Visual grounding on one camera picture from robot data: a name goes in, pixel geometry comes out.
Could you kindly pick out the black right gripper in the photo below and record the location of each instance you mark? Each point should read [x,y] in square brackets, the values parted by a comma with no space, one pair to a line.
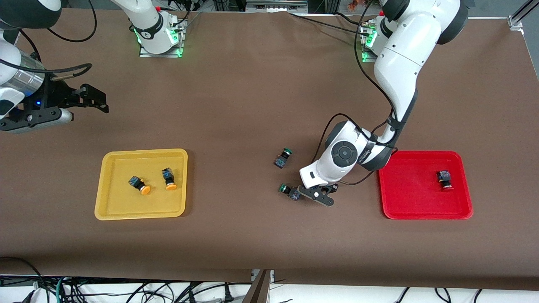
[54,96]

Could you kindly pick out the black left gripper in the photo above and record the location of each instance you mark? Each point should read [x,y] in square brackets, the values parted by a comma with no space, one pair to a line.
[333,190]

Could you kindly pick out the yellow push button switch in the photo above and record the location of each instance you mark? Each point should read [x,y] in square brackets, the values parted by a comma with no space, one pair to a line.
[134,181]
[167,173]

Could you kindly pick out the red push button switch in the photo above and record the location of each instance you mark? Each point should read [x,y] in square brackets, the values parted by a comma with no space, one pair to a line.
[443,176]

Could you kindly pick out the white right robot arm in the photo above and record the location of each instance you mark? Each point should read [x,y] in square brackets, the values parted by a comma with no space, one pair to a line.
[147,25]

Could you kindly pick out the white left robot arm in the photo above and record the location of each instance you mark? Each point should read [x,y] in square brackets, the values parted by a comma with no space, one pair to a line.
[400,63]

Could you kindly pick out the red plastic tray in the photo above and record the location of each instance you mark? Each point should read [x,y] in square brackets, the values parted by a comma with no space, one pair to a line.
[417,193]

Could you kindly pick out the brown table cover sheet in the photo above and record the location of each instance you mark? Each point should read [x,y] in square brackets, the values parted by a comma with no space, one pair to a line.
[269,105]

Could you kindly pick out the yellow plastic tray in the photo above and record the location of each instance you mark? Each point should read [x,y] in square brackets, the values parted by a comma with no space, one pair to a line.
[118,206]

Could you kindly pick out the dark table leg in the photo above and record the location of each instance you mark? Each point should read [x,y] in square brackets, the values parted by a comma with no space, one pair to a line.
[259,292]

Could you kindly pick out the orange background objects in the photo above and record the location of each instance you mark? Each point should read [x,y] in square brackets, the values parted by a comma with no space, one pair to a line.
[356,4]

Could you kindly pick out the aluminium corner profile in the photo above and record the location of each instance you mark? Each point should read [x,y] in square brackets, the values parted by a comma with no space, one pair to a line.
[516,21]

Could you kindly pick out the green push button switch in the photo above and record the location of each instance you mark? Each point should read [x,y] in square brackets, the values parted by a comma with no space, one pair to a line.
[288,190]
[280,161]

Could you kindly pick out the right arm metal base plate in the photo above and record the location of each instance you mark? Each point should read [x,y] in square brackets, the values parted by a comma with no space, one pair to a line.
[160,55]

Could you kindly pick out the silver metal bracket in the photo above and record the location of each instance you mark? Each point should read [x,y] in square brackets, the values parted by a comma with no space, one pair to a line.
[254,275]

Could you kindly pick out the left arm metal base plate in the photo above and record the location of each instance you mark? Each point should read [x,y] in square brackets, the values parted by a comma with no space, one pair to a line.
[367,59]

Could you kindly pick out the aluminium frame rail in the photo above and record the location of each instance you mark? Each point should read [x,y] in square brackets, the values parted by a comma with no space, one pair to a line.
[276,6]

